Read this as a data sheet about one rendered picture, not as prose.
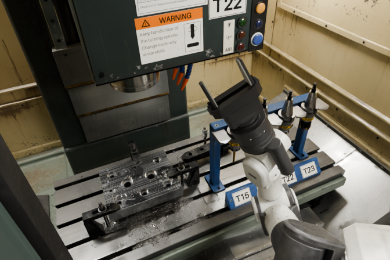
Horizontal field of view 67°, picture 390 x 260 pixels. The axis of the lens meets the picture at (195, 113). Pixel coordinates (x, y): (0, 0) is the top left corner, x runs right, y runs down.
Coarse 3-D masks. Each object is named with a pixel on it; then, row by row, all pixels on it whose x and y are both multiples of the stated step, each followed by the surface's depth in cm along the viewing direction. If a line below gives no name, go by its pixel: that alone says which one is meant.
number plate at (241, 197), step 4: (248, 188) 117; (236, 192) 116; (240, 192) 116; (244, 192) 117; (248, 192) 117; (232, 196) 115; (236, 196) 116; (240, 196) 116; (244, 196) 116; (248, 196) 117; (236, 200) 115; (240, 200) 116; (244, 200) 116; (248, 200) 117; (236, 204) 115; (240, 204) 116
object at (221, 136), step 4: (212, 132) 105; (216, 132) 105; (220, 132) 105; (224, 132) 105; (216, 136) 103; (220, 136) 103; (224, 136) 103; (228, 136) 103; (216, 140) 102; (220, 140) 102; (224, 140) 102; (228, 140) 102
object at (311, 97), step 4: (312, 92) 110; (316, 92) 110; (308, 96) 111; (312, 96) 110; (316, 96) 111; (308, 100) 112; (312, 100) 111; (304, 104) 114; (308, 104) 112; (312, 104) 112; (308, 108) 113; (312, 108) 113
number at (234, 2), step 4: (224, 0) 66; (228, 0) 67; (232, 0) 67; (236, 0) 68; (240, 0) 68; (224, 4) 67; (228, 4) 67; (232, 4) 68; (236, 4) 68; (240, 4) 69; (224, 8) 67; (228, 8) 68; (232, 8) 68; (236, 8) 69; (240, 8) 69; (224, 12) 68; (228, 12) 68
